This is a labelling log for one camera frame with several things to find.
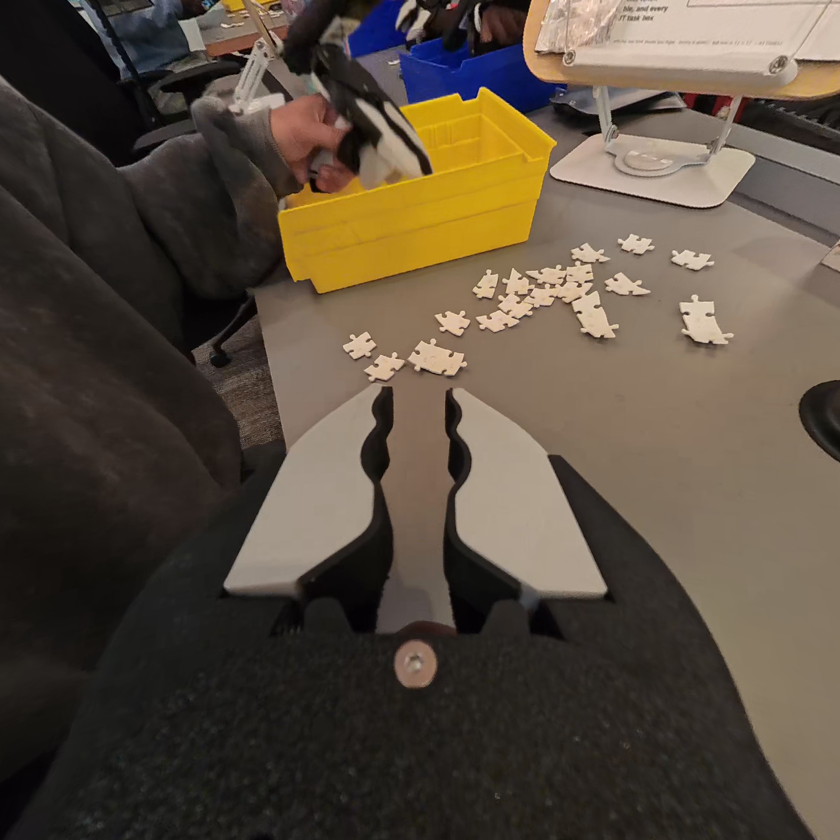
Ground yellow plastic bins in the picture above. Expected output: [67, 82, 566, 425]
[277, 87, 558, 295]

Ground joined white puzzle pieces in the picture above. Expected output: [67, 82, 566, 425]
[406, 339, 469, 379]

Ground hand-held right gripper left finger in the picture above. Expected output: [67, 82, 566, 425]
[223, 386, 395, 634]

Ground person's dark clothing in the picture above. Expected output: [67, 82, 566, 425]
[0, 75, 290, 782]

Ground black round table grommet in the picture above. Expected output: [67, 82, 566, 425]
[798, 380, 840, 462]

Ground person's left forearm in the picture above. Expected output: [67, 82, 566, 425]
[115, 95, 306, 296]

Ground person's left hand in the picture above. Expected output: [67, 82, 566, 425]
[271, 95, 361, 196]

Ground pile of white puzzle pieces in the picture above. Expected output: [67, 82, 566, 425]
[472, 261, 595, 320]

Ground white printed paper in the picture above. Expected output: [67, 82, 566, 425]
[535, 0, 840, 77]

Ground wooden board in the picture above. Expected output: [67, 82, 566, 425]
[523, 0, 840, 104]

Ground blue plastic bin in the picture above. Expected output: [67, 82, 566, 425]
[346, 0, 409, 59]
[399, 36, 567, 114]

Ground scattered white puzzle pieces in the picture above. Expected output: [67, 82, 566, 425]
[679, 293, 735, 347]

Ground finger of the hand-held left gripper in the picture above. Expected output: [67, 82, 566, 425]
[327, 39, 434, 177]
[315, 66, 426, 193]

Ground white phone stand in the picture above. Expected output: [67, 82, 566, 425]
[228, 0, 287, 117]

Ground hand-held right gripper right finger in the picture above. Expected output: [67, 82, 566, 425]
[443, 387, 609, 634]

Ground loose white puzzle pieces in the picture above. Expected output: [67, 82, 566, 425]
[570, 290, 620, 340]

